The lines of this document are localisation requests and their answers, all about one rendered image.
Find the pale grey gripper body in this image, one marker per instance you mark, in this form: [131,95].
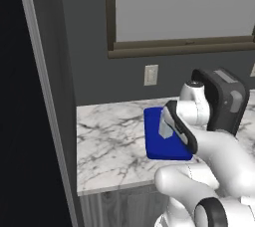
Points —
[165,125]

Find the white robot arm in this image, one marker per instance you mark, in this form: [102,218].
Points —
[219,158]

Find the black fridge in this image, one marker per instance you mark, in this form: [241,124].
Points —
[30,111]

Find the grey wooden base cabinet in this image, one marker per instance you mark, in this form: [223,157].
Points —
[123,209]

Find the brown framed window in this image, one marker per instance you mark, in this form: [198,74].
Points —
[179,5]

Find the beige wall outlet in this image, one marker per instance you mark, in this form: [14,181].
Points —
[253,70]
[151,75]

